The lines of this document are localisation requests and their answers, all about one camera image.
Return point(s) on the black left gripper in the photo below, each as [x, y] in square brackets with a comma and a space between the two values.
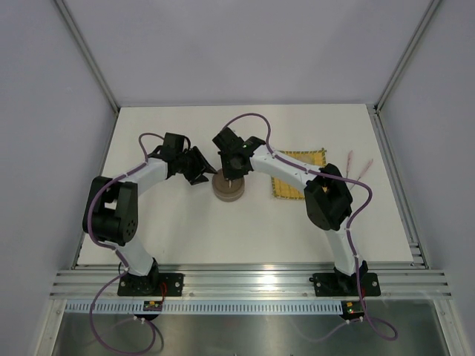
[198, 167]

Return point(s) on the right aluminium frame post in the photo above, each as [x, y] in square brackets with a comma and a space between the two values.
[408, 53]

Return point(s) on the white slotted cable duct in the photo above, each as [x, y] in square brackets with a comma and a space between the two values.
[208, 307]

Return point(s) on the aluminium mounting rail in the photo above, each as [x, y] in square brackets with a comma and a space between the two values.
[254, 282]

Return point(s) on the round metal lunch box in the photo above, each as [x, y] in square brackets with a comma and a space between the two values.
[228, 196]

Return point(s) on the aluminium frame post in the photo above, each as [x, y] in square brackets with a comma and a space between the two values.
[408, 53]
[82, 46]

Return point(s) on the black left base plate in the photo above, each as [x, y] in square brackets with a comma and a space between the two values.
[168, 284]

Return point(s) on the left aluminium frame post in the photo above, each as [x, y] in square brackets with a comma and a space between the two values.
[82, 46]

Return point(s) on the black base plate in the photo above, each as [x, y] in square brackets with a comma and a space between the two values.
[168, 284]
[332, 284]

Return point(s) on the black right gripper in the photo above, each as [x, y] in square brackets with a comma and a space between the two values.
[229, 174]

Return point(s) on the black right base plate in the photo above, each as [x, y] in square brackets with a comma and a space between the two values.
[332, 284]

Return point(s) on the round brown lunch box lid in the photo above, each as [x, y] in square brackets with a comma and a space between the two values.
[223, 184]

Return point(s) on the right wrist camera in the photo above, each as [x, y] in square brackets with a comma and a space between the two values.
[227, 141]

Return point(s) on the yellow bamboo mat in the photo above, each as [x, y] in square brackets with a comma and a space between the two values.
[285, 191]

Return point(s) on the metal tongs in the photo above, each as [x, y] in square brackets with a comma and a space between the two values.
[356, 169]

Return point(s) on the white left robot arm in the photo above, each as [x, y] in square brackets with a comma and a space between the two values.
[111, 217]

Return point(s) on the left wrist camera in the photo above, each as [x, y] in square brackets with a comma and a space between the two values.
[175, 143]

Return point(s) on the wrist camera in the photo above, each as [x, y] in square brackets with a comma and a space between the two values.
[227, 141]
[175, 143]

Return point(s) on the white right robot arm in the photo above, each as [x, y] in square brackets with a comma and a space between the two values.
[327, 198]

